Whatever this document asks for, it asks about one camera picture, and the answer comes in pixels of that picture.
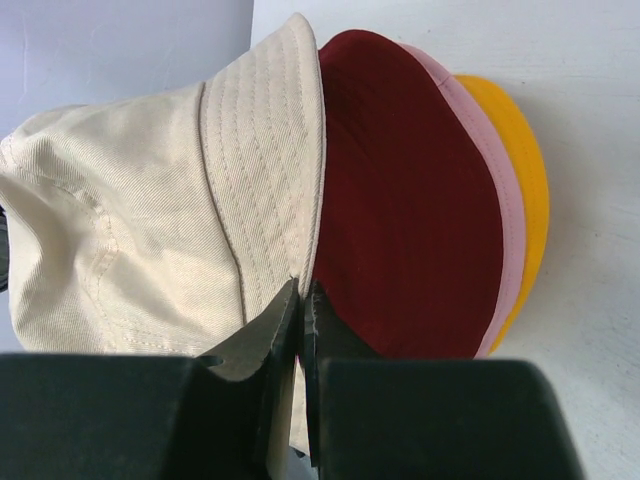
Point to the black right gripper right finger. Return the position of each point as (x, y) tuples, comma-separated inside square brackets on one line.
[(374, 418)]

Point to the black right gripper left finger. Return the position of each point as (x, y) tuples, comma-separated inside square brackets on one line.
[(223, 415)]

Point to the pink bucket hat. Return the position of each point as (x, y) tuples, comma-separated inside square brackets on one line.
[(487, 140)]

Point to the dark red bucket hat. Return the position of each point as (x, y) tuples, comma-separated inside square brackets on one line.
[(410, 251)]

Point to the beige bucket hat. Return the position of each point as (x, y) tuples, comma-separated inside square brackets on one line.
[(163, 224)]

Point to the yellow bucket hat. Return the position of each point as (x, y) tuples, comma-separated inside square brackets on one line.
[(527, 160)]

